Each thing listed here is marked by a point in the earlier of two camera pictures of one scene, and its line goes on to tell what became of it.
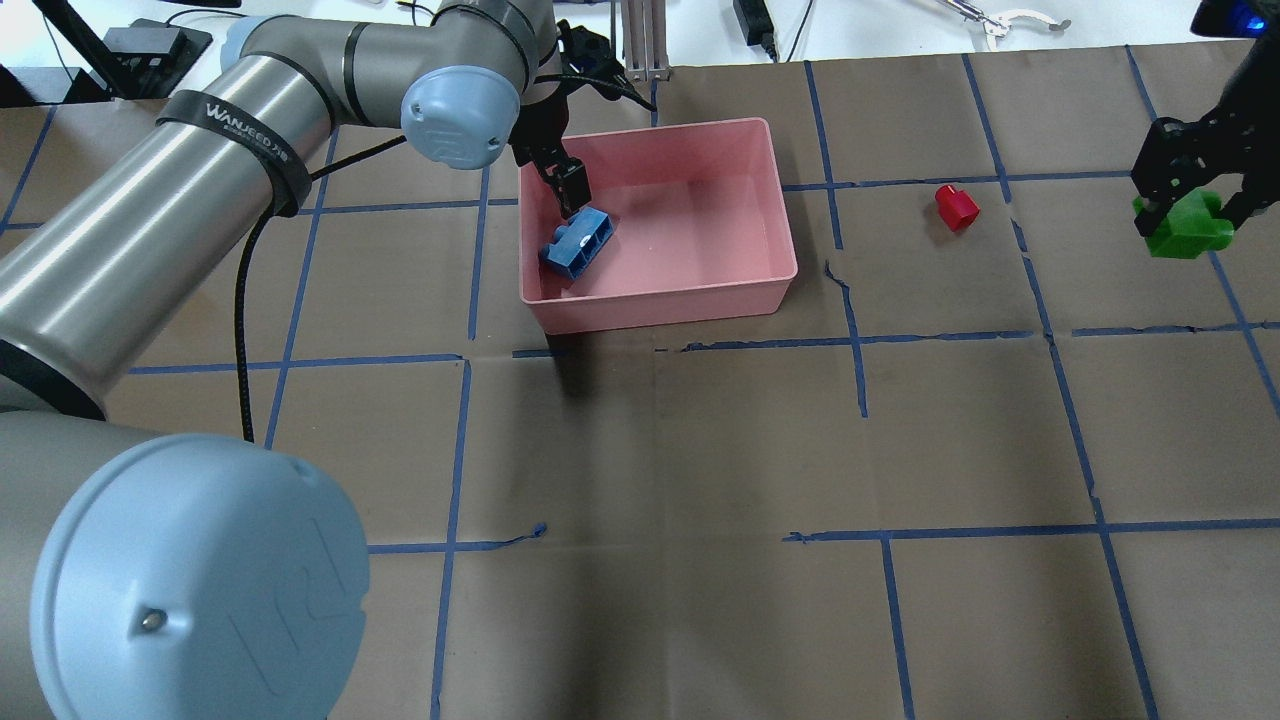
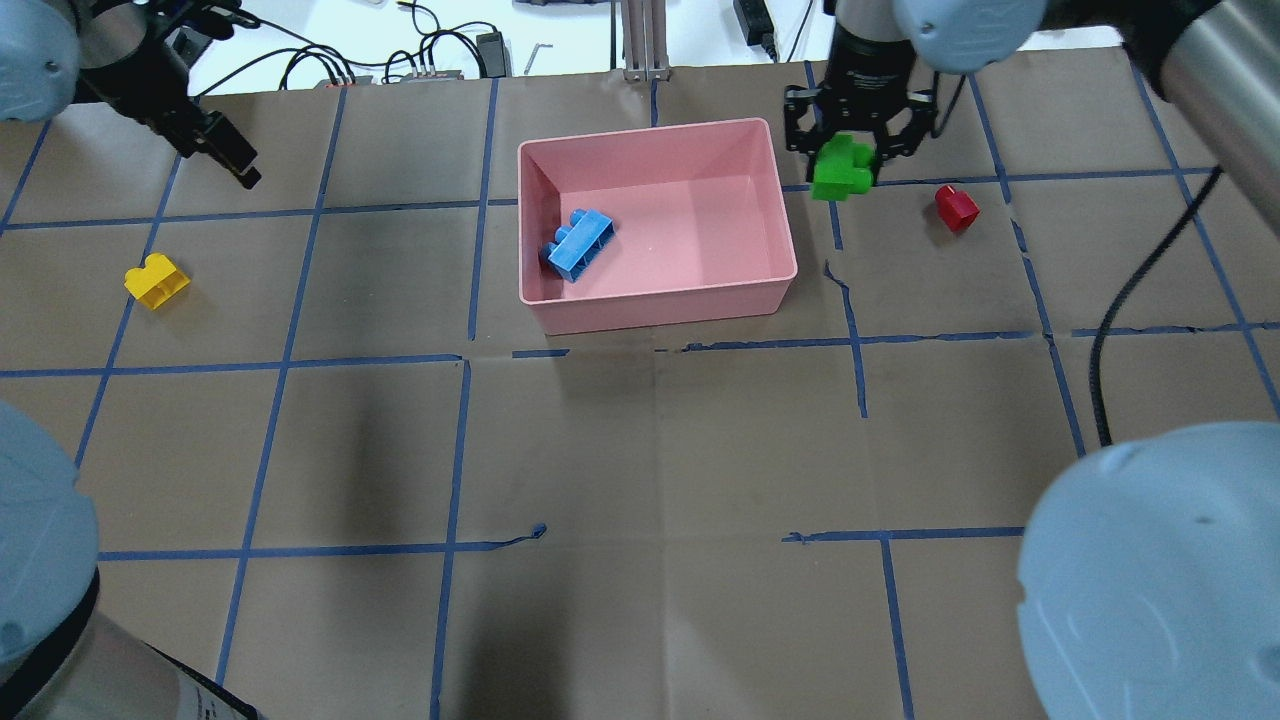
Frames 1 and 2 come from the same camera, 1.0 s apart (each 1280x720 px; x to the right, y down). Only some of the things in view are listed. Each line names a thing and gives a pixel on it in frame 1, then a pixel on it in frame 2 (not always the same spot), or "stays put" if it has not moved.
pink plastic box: x=700 y=230 stays put
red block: x=957 y=209 stays put
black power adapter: x=756 y=25 stays put
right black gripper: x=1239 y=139 to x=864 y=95
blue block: x=577 y=241 stays put
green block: x=1192 y=225 to x=840 y=169
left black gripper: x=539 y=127 to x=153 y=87
